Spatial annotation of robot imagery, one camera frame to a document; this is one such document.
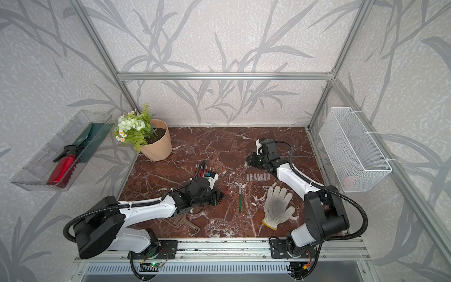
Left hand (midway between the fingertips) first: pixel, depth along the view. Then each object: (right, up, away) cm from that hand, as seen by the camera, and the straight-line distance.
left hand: (225, 196), depth 83 cm
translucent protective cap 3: (+16, +7, +14) cm, 22 cm away
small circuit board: (-27, -24, -12) cm, 38 cm away
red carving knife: (-18, +9, +16) cm, 26 cm away
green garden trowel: (-55, +26, -13) cm, 62 cm away
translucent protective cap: (+11, +6, +14) cm, 19 cm away
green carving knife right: (+7, -3, +6) cm, 10 cm away
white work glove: (+25, -7, +2) cm, 26 cm away
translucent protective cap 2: (+13, +6, +13) cm, 20 cm away
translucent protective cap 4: (+18, +6, +13) cm, 23 cm away
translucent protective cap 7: (+23, +6, +13) cm, 27 cm away
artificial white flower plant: (-41, +32, -3) cm, 52 cm away
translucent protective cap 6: (+21, +7, +14) cm, 26 cm away
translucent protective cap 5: (+19, +6, +13) cm, 24 cm away
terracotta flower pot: (-37, +22, +14) cm, 46 cm away
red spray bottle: (-53, +17, -24) cm, 61 cm away
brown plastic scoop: (-22, -12, -1) cm, 25 cm away
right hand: (+10, +18, +6) cm, 21 cm away
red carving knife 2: (0, +2, +4) cm, 5 cm away
